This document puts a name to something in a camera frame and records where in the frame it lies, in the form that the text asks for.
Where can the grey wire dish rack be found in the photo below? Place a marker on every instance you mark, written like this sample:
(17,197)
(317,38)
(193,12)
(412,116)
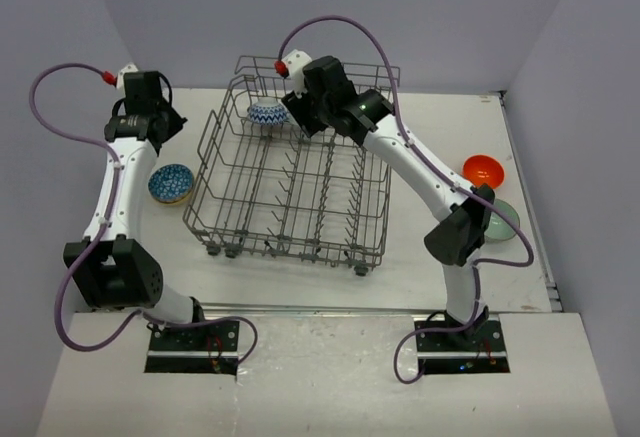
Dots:
(270,190)

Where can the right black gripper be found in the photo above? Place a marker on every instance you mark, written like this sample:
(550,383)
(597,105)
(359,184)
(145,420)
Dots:
(300,110)

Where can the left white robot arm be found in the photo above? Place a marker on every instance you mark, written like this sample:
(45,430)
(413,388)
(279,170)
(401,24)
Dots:
(111,268)

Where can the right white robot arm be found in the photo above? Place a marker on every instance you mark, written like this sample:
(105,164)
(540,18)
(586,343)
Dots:
(461,209)

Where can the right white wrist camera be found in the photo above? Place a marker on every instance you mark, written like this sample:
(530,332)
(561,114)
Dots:
(291,66)

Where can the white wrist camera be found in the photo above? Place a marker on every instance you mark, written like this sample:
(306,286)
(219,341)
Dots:
(291,66)
(117,80)

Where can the blue zigzag patterned bowl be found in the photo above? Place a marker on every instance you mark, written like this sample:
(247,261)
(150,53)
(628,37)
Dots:
(267,111)

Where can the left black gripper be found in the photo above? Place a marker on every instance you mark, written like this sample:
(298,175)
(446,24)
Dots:
(176,123)

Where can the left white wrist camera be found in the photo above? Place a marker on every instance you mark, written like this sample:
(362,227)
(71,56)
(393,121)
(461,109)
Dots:
(117,80)

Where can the mint green flower bowl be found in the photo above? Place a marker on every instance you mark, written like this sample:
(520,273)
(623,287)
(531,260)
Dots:
(499,230)

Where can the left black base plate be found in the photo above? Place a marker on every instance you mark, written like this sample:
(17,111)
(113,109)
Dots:
(207,350)

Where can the orange bowl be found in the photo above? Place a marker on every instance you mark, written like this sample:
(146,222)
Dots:
(482,169)

